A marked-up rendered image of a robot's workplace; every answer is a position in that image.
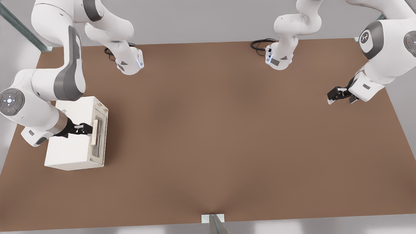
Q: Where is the white oven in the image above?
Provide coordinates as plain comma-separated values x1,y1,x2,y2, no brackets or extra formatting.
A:
44,96,109,171

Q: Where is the black cable loop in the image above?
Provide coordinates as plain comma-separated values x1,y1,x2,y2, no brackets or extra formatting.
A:
104,43,137,62
250,38,277,57

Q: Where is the oven door with glass window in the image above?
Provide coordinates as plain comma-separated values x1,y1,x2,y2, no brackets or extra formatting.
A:
89,105,109,167

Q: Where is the pale oven door handle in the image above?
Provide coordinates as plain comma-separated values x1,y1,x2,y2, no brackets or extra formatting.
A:
90,119,99,146

